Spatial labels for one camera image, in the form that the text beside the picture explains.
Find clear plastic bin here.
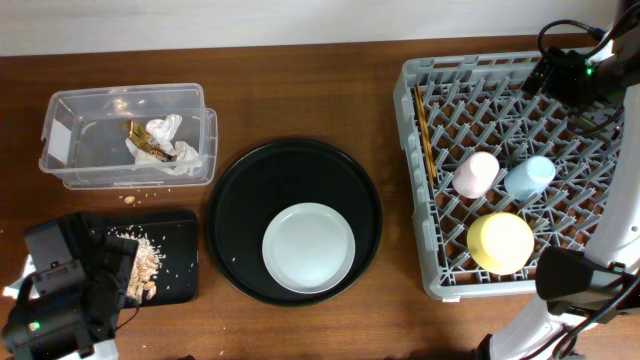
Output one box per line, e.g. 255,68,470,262
39,83,218,190

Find grey dishwasher rack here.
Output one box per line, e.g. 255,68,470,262
393,52,623,302

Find food scraps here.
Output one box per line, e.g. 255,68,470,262
108,225,166,305

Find yellow bowl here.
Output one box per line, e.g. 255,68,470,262
466,212,534,275

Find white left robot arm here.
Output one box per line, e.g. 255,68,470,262
2,213,138,360

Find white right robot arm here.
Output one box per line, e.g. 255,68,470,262
472,1,639,359

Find gold foil wrapper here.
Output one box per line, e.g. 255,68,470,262
123,120,176,162

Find pink cup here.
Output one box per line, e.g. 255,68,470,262
452,152,500,199

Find round black tray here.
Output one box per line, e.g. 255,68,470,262
205,139,383,307

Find light blue cup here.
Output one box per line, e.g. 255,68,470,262
504,156,556,201

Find grey plate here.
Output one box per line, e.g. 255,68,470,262
261,202,356,295

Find white napkin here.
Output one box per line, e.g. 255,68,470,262
125,114,202,176

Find black rectangular bin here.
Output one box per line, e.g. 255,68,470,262
84,210,199,307

